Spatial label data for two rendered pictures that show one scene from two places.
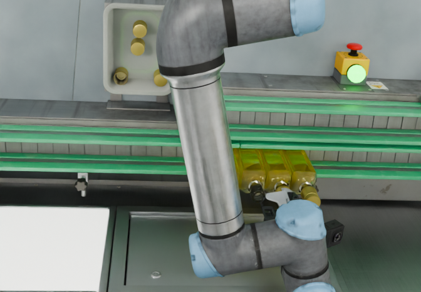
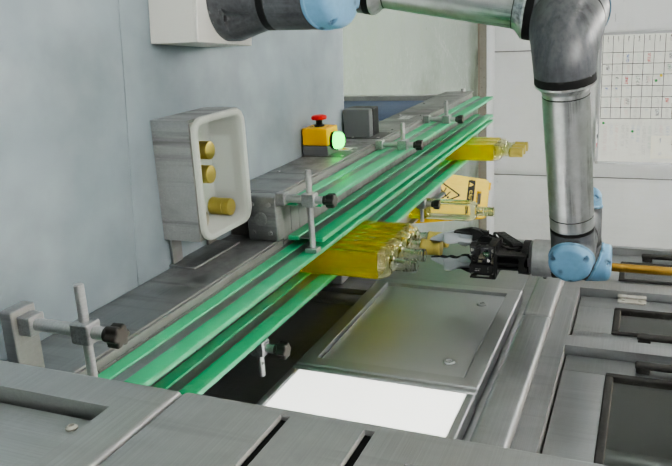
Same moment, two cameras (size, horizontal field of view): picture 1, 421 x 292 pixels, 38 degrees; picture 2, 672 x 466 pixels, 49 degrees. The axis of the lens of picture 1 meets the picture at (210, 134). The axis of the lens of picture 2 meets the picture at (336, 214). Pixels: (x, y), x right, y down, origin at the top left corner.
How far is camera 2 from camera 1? 1.38 m
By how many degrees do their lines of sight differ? 57
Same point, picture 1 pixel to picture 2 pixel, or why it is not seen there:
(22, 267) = not seen: hidden behind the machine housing
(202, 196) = (588, 195)
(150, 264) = (429, 362)
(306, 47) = (284, 131)
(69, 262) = (400, 405)
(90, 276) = (435, 395)
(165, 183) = not seen: hidden behind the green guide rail
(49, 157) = (209, 352)
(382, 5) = (313, 74)
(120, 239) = (373, 368)
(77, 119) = (207, 287)
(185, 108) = (586, 115)
